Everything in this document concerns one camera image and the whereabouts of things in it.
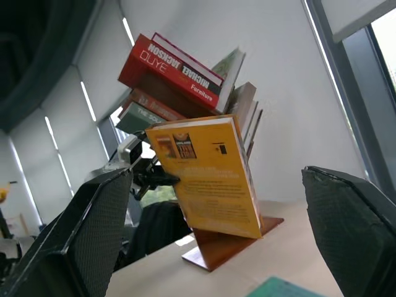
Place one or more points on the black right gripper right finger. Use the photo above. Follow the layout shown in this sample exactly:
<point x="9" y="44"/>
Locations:
<point x="349" y="222"/>

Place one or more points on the thin dark book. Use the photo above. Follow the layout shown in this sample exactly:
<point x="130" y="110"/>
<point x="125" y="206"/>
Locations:
<point x="256" y="127"/>

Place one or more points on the brown book with pale lettering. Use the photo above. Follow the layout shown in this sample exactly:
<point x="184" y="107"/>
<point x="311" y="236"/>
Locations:
<point x="154" y="106"/>

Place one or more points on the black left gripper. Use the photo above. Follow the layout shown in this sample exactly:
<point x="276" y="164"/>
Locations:
<point x="148" y="168"/>

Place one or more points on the grey-green book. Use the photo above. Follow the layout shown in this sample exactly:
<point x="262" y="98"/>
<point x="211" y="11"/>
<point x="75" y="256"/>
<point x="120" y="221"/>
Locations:
<point x="136" y="120"/>

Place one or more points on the wooden tree bookshelf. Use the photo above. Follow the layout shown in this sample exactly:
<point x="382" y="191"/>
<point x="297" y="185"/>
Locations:
<point x="230" y="247"/>

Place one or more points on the pale thick book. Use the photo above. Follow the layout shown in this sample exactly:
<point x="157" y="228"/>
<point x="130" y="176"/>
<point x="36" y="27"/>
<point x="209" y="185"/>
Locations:
<point x="245" y="102"/>

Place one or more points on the grey window frame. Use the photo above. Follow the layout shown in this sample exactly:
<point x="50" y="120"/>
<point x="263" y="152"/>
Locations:
<point x="355" y="102"/>

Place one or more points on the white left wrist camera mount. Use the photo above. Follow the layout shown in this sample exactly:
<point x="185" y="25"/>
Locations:
<point x="129" y="150"/>

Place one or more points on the orange paperback book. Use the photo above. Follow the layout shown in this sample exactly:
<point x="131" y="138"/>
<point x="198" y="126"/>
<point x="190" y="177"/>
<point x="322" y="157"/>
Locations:
<point x="210" y="173"/>

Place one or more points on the white roller blind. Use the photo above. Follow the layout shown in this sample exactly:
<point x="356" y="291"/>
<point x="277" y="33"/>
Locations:
<point x="105" y="58"/>
<point x="349" y="15"/>
<point x="71" y="130"/>

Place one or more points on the red Michael Jackson book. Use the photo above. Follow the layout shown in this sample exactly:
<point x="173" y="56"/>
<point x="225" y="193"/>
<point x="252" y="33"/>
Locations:
<point x="148" y="63"/>

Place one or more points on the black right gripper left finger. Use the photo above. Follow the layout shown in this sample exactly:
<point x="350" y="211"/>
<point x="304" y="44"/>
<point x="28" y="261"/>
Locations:
<point x="80" y="222"/>

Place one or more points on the black office chair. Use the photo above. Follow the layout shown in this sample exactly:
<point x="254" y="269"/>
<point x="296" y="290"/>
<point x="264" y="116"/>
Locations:
<point x="161" y="229"/>

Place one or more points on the green and white book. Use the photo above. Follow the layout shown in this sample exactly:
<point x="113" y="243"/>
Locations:
<point x="232" y="79"/>

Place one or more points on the yellow object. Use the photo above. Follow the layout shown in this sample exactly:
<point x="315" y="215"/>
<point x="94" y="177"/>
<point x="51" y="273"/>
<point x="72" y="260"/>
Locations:
<point x="2" y="193"/>

